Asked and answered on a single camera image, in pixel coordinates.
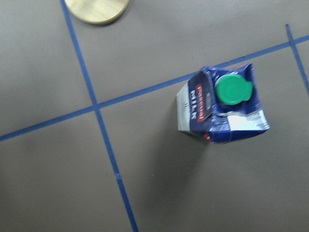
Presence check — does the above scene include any blue Pascual milk carton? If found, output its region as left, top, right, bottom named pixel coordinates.
left=176, top=63, right=270, bottom=143

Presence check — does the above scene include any wooden mug tree stand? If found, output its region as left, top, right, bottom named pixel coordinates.
left=64, top=0, right=130, bottom=25

